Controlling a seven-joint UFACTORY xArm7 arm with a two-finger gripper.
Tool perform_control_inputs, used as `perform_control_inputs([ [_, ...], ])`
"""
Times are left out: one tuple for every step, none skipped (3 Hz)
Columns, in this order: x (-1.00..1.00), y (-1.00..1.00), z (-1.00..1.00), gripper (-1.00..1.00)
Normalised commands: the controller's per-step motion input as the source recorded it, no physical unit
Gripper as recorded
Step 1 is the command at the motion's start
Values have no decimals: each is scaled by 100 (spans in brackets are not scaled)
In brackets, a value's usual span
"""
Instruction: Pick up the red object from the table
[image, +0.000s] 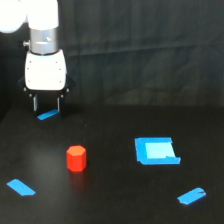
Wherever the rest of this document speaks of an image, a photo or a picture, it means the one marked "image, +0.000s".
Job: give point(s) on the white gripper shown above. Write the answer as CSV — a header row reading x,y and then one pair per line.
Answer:
x,y
46,73

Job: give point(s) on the red hexagonal block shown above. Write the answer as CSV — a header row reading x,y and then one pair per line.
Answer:
x,y
76,158

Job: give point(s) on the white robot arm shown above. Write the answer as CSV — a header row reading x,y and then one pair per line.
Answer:
x,y
42,17

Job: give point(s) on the blue tape strip back left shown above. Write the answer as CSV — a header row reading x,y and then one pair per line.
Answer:
x,y
48,114

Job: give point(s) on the blue tape strip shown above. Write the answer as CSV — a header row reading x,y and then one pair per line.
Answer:
x,y
21,188
48,114
191,196

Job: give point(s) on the blue tape strip front left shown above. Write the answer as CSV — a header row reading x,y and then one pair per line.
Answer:
x,y
21,188

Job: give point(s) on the blue tape square marker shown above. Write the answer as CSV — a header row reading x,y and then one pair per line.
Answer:
x,y
155,151

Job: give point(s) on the blue tape strip front right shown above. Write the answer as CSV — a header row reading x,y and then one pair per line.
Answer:
x,y
191,196

